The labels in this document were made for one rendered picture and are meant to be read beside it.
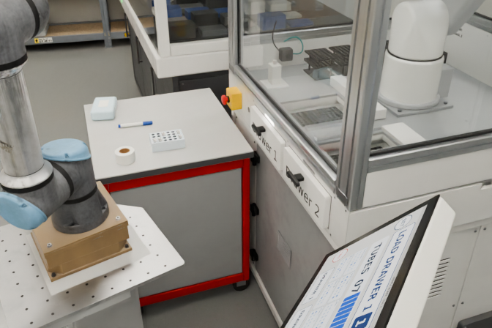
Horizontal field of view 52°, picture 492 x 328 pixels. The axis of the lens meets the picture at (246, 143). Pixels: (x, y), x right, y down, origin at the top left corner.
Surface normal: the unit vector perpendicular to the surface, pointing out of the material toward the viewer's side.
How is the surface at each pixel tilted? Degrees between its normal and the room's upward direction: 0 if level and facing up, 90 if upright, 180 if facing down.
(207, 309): 0
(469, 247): 90
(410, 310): 40
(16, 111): 93
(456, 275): 90
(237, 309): 0
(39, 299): 0
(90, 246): 90
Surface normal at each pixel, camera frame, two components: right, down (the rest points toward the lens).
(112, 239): 0.55, 0.42
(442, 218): 0.56, -0.50
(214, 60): 0.33, 0.47
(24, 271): 0.00, -0.87
